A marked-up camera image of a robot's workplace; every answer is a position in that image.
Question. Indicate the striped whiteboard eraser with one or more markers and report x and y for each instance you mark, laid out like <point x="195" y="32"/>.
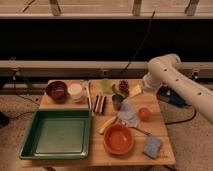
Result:
<point x="99" y="105"/>

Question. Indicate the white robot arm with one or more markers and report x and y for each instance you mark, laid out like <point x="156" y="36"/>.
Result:
<point x="163" y="70"/>

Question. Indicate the dark maroon bowl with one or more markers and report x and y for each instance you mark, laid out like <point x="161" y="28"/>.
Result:
<point x="57" y="91"/>

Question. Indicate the orange red bowl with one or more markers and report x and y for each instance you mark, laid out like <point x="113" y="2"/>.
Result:
<point x="118" y="140"/>

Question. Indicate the green translucent cup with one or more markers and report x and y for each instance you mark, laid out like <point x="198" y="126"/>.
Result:
<point x="106" y="86"/>

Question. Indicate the green pepper toy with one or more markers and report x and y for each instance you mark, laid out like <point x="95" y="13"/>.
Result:
<point x="116" y="91"/>

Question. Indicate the small metal cup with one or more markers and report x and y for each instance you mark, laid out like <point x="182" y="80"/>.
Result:
<point x="117" y="101"/>

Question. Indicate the red grape bunch toy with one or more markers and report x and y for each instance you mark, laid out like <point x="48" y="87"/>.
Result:
<point x="124" y="87"/>

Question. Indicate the white plastic utensil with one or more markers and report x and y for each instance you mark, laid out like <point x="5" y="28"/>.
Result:
<point x="88" y="94"/>

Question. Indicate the yellow cheese wedge toy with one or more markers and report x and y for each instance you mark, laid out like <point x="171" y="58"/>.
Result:
<point x="135" y="91"/>

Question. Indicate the white cup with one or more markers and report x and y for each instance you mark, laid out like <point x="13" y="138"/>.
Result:
<point x="76" y="92"/>

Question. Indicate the yellow banana toy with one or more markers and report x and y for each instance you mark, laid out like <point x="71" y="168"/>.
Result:
<point x="107" y="123"/>

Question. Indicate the grey blue cloth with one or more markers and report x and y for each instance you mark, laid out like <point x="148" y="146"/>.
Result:
<point x="127" y="114"/>

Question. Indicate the orange ball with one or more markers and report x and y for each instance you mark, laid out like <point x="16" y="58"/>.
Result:
<point x="144" y="114"/>

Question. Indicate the wooden cutting board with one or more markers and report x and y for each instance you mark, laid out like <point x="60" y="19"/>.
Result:
<point x="67" y="103"/>

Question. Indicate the metal spoon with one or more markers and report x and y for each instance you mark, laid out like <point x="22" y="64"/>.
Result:
<point x="142" y="131"/>

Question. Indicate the black power adapter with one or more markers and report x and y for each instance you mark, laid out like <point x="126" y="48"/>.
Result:
<point x="166" y="94"/>

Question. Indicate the green plastic tray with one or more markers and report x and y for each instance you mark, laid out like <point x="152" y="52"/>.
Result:
<point x="56" y="134"/>

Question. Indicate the blue sponge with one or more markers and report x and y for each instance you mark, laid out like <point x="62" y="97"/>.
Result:
<point x="152" y="146"/>

